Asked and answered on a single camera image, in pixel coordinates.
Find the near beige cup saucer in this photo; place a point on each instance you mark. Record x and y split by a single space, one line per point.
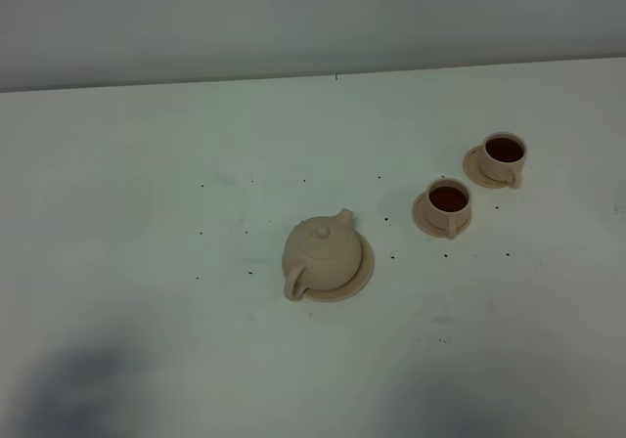
418 215

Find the near beige teacup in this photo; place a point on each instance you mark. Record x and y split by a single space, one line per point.
447 206

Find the far beige teacup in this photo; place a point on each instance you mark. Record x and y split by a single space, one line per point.
501 158

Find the beige teacup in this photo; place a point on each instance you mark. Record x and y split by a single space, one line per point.
447 206
501 158

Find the beige teapot saucer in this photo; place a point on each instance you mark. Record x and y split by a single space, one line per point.
354 286

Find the far beige cup saucer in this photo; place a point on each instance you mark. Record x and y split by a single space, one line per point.
472 166

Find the beige teapot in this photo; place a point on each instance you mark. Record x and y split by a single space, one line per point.
322 253

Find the beige cup saucer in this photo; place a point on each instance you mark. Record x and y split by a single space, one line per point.
418 215
472 166

